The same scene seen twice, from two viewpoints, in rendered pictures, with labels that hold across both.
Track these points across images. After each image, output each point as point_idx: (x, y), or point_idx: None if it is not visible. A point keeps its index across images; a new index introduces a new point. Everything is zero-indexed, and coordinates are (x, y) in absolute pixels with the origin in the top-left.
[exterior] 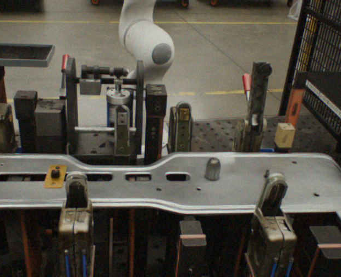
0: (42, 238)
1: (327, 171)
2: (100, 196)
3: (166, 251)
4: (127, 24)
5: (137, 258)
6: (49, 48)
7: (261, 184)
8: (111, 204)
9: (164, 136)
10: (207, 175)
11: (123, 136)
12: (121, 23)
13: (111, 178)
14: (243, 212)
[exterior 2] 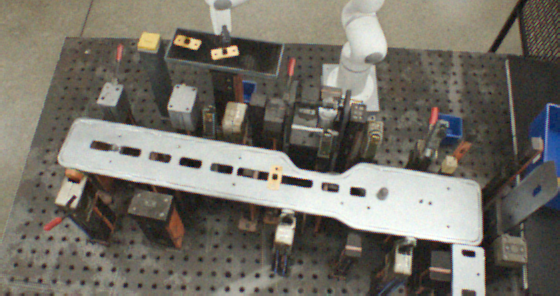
0: (260, 173)
1: (468, 203)
2: (302, 203)
3: None
4: (349, 16)
5: (321, 223)
6: (279, 46)
7: (413, 209)
8: (308, 211)
9: (369, 87)
10: (378, 196)
11: (326, 146)
12: (345, 13)
13: None
14: (392, 234)
